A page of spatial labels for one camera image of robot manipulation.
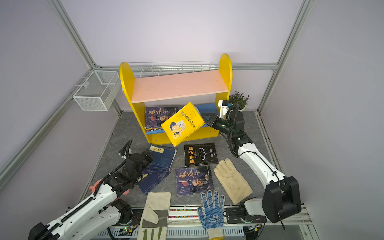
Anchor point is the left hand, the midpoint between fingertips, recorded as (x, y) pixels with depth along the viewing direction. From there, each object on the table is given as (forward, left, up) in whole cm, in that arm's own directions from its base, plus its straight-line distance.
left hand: (146, 157), depth 82 cm
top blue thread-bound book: (+4, -7, -9) cm, 12 cm away
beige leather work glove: (-15, -49, -11) cm, 52 cm away
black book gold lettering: (+5, -30, -10) cm, 32 cm away
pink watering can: (-14, +24, -1) cm, 28 cm away
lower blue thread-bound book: (-9, 0, -12) cm, 15 cm away
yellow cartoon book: (+10, -22, +15) cm, 28 cm away
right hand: (+10, -31, +21) cm, 39 cm away
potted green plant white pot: (+39, -59, +6) cm, 71 cm away
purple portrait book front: (-11, -25, -11) cm, 30 cm away
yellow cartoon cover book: (+17, -3, +2) cm, 17 cm away
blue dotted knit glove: (-30, -34, -12) cm, 47 cm away
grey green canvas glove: (-30, -5, -11) cm, 32 cm away
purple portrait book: (+25, -3, +6) cm, 26 cm away
